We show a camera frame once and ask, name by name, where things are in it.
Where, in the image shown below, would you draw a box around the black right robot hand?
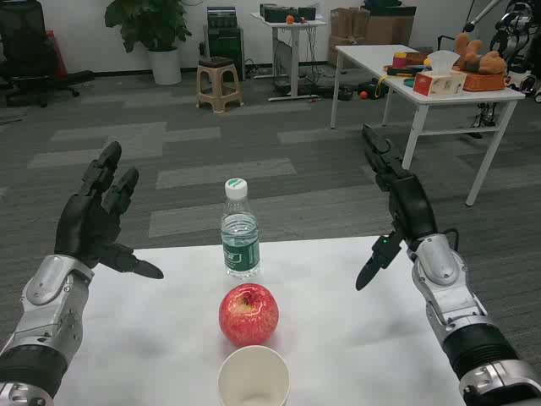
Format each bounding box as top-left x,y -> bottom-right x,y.
355,123 -> 439,292

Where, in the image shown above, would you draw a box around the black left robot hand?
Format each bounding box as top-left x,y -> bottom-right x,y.
53,140 -> 165,280

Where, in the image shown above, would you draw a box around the red apple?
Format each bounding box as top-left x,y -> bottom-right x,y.
218,283 -> 280,347

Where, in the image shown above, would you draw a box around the black and yellow tool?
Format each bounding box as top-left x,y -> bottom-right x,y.
358,75 -> 388,102

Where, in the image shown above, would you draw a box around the red and cream tissue box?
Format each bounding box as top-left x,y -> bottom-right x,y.
413,49 -> 468,99

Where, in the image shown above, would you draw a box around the orange basket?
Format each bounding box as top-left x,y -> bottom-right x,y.
462,71 -> 507,92

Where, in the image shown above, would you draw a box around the white metal-legged table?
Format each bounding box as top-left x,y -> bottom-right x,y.
330,44 -> 527,207

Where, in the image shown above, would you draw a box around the clear water bottle green label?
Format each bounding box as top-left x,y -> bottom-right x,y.
221,178 -> 261,280

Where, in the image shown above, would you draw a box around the brown teddy bear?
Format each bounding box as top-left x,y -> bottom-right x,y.
454,32 -> 508,76

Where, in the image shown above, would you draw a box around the brown cardboard boxes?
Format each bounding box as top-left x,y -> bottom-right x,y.
328,6 -> 418,69

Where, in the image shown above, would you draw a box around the black office chair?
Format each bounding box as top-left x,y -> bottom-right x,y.
0,0 -> 95,109

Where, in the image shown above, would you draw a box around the beige plastic stool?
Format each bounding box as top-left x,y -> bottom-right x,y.
195,58 -> 243,114

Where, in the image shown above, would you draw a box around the potted plant white pot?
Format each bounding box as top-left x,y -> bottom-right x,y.
104,0 -> 194,85

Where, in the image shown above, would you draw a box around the white standing desk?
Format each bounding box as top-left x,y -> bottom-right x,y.
249,11 -> 329,102

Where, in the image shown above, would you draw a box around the black and green cabinet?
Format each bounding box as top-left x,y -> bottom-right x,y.
205,5 -> 246,84

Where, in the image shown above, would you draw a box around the white paper cup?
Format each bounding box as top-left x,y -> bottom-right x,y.
217,345 -> 292,406

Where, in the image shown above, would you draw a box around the black equipment boxes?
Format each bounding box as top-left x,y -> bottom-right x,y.
260,3 -> 317,23

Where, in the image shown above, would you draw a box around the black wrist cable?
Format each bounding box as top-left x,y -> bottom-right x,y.
439,228 -> 462,255

